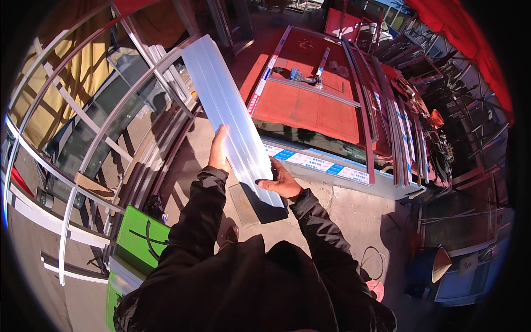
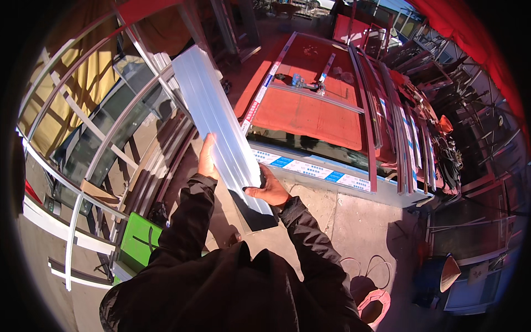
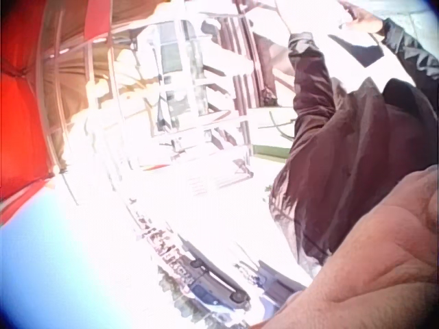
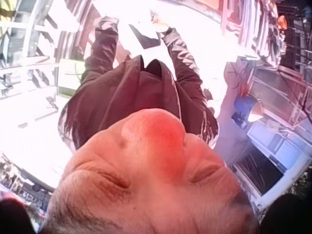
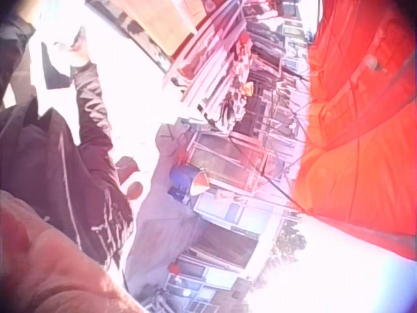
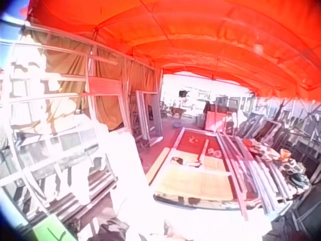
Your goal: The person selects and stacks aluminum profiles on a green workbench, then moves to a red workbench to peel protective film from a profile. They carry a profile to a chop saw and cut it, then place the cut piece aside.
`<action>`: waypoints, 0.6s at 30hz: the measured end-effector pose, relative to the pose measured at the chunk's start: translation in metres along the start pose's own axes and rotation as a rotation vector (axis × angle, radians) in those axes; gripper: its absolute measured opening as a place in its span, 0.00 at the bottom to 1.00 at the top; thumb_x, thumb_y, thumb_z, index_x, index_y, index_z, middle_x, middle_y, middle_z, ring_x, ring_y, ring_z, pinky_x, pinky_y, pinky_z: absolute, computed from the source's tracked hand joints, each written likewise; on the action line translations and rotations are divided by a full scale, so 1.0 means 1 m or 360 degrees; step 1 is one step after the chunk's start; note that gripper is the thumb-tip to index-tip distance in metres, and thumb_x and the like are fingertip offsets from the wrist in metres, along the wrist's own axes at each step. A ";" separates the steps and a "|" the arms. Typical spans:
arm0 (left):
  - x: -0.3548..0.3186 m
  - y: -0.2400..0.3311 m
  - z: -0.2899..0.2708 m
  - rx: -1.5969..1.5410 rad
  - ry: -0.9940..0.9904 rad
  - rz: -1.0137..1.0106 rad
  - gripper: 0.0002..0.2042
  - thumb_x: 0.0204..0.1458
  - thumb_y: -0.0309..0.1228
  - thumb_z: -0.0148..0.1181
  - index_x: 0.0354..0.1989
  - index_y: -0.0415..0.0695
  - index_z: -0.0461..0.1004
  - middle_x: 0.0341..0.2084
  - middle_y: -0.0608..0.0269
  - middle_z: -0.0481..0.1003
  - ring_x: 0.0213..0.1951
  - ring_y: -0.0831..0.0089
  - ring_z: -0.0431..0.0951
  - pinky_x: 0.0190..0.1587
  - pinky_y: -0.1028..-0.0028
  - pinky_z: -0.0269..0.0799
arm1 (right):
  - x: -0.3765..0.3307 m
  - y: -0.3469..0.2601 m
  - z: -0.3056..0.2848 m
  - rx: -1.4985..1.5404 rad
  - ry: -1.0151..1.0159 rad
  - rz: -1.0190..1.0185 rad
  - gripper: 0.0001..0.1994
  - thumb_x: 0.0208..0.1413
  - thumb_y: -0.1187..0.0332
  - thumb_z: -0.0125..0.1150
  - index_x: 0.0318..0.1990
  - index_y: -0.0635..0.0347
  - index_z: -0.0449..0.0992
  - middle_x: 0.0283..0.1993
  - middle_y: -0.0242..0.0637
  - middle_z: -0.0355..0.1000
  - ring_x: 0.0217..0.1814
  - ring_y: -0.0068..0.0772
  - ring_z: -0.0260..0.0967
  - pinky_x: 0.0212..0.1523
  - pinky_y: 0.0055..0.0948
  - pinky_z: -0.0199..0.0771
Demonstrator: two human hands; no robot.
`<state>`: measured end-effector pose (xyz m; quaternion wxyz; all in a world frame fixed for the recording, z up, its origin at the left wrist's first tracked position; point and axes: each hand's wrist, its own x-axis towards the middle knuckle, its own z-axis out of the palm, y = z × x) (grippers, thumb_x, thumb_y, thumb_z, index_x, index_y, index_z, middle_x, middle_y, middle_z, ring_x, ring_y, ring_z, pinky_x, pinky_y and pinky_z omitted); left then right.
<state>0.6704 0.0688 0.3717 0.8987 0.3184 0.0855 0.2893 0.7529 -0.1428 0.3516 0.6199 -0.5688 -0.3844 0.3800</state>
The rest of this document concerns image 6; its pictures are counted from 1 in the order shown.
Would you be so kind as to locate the leaning grey window frames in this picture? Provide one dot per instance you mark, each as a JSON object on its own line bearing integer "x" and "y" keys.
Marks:
{"x": 146, "y": 115}

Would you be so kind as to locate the blue bowl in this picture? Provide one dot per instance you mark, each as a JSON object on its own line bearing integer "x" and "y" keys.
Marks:
{"x": 177, "y": 124}

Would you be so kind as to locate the brown dog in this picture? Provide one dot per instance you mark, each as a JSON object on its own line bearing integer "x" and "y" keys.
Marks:
{"x": 177, "y": 111}

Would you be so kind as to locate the yellow wooden plank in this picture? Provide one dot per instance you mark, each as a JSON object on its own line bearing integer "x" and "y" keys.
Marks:
{"x": 157, "y": 165}

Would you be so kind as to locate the red panel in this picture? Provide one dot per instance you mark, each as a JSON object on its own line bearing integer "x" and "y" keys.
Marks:
{"x": 215, "y": 120}

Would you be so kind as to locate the work table with red top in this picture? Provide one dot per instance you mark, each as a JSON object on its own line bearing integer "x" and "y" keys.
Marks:
{"x": 193, "y": 198}

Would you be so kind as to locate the red tarp canopy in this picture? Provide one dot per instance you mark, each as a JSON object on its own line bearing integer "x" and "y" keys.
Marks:
{"x": 190, "y": 37}

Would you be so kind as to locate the bundle of aluminium profiles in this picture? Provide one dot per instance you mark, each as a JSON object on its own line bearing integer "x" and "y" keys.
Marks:
{"x": 253, "y": 170}

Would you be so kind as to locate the brown cloth curtain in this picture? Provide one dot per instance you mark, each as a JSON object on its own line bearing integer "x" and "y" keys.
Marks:
{"x": 65, "y": 62}

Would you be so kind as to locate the row of leaning metal frames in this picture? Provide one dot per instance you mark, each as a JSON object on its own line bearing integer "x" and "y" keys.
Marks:
{"x": 281, "y": 118}

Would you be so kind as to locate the hanging light bulb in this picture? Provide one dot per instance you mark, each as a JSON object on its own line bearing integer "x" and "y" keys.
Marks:
{"x": 258, "y": 47}

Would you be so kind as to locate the heap of tools and clutter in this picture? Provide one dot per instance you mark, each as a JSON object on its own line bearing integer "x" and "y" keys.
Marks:
{"x": 283, "y": 163}

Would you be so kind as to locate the green sheet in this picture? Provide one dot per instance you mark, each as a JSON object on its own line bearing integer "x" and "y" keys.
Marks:
{"x": 51, "y": 229}

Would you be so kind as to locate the aluminium window frame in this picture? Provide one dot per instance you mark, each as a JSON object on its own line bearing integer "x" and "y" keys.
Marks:
{"x": 204, "y": 150}

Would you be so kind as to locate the large metal window frame rack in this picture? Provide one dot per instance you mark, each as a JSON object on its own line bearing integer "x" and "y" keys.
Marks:
{"x": 50, "y": 140}

